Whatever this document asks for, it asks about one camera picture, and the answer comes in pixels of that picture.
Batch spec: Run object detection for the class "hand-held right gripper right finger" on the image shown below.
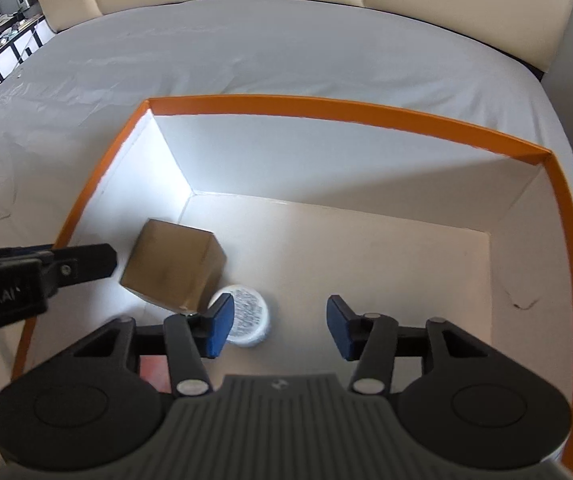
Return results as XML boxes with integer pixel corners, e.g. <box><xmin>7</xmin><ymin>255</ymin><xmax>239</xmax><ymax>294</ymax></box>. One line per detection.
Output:
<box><xmin>327</xmin><ymin>294</ymin><xmax>498</xmax><ymax>395</ymax></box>

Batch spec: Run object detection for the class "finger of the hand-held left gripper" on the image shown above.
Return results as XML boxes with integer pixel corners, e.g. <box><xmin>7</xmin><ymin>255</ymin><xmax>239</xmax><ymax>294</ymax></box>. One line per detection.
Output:
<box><xmin>40</xmin><ymin>243</ymin><xmax>118</xmax><ymax>292</ymax></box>

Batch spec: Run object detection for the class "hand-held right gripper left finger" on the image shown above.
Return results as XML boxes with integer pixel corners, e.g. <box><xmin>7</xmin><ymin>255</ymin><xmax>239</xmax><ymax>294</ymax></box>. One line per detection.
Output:
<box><xmin>72</xmin><ymin>293</ymin><xmax>235</xmax><ymax>396</ymax></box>

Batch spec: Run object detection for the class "white round jar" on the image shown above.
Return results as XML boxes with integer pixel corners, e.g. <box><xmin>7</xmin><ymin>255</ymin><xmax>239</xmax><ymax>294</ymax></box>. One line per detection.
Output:
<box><xmin>207</xmin><ymin>284</ymin><xmax>272</xmax><ymax>349</ymax></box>

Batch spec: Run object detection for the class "gold square box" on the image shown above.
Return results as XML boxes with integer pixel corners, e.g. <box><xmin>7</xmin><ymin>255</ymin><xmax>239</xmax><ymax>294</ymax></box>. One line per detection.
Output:
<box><xmin>118</xmin><ymin>218</ymin><xmax>227</xmax><ymax>313</ymax></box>

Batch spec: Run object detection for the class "orange cardboard box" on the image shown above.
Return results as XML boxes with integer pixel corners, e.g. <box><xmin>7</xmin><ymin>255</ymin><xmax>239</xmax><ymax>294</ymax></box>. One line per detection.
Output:
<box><xmin>10</xmin><ymin>95</ymin><xmax>573</xmax><ymax>478</ymax></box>

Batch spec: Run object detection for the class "pink patterned packet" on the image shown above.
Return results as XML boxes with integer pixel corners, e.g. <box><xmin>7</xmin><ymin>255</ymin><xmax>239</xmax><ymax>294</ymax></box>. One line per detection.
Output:
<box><xmin>138</xmin><ymin>355</ymin><xmax>173</xmax><ymax>393</ymax></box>

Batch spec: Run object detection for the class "cluttered white bedside table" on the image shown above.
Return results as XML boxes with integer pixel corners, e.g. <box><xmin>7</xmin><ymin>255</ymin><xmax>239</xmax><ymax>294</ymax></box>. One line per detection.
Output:
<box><xmin>0</xmin><ymin>0</ymin><xmax>58</xmax><ymax>90</ymax></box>

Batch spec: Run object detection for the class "bed with white sheet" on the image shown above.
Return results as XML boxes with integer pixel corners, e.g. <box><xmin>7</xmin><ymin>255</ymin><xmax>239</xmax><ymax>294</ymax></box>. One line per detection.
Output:
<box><xmin>0</xmin><ymin>6</ymin><xmax>573</xmax><ymax>476</ymax></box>

